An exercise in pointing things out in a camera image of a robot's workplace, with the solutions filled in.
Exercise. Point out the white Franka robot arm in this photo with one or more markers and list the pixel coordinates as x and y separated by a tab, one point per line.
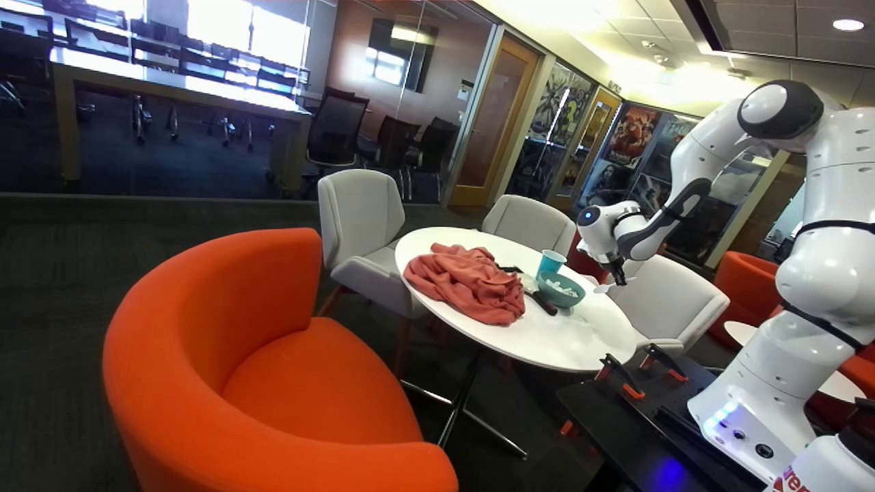
822	274

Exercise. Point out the blue plastic cup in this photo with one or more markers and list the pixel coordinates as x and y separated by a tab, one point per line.
551	264

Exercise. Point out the round ceiling light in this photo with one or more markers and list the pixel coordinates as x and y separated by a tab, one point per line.
848	25

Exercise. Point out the wooden framed door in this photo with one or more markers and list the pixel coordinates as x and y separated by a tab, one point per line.
588	145
495	119

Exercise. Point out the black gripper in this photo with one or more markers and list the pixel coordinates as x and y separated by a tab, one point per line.
619	264

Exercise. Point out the red crumpled cloth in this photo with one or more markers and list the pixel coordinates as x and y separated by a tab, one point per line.
466	282

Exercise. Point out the thin black stick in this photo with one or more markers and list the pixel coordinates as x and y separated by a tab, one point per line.
541	305

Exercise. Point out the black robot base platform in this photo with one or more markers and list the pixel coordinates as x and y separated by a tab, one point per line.
629	438

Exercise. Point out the metal table base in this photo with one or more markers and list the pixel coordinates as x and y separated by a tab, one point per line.
466	412

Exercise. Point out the dark wall screen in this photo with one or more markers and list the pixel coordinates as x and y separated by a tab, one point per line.
399	56

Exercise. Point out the teal bowl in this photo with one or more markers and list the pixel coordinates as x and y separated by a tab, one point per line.
565	296

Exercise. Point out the white tub armchair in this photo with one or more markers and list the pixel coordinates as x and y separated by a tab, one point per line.
671	301
360	214
520	220

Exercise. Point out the white jug with red label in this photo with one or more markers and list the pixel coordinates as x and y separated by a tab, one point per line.
822	469

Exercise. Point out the orange tub armchair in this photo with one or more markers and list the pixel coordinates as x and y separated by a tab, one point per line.
588	267
274	383
863	373
741	282

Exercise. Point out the colourful wall poster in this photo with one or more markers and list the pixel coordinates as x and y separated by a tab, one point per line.
632	133

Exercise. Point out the long wooden table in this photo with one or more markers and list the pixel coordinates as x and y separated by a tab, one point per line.
181	86

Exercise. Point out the black office chair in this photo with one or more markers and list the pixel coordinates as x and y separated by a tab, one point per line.
438	145
397	144
338	127

